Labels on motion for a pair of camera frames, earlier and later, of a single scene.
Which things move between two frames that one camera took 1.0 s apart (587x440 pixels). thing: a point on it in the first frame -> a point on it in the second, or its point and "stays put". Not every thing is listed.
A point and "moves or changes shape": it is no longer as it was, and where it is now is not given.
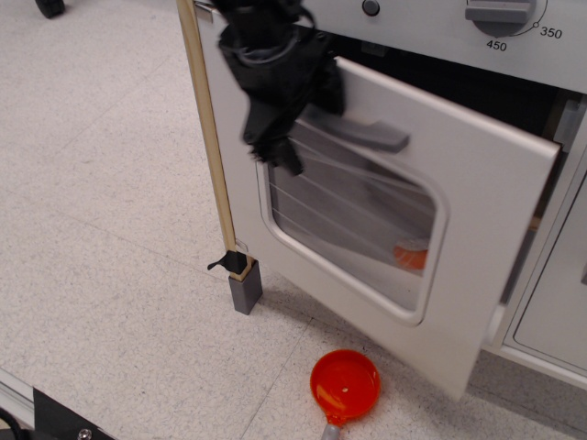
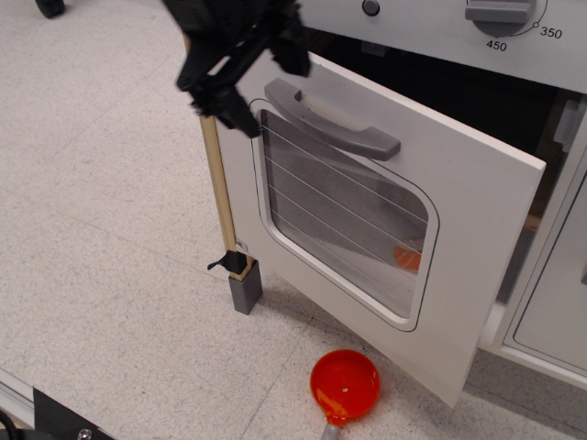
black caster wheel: x=50 y=8 stays put
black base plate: x=55 y=421 stays put
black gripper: x=282 y=69 -> x=222 y=36
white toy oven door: x=404 y=225 moves or changes shape
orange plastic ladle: x=344 y=384 stays put
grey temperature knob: x=500 y=18 stays put
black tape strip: x=233 y=260 stays put
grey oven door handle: x=348 y=129 moves or changes shape
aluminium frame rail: x=17 y=397 stays put
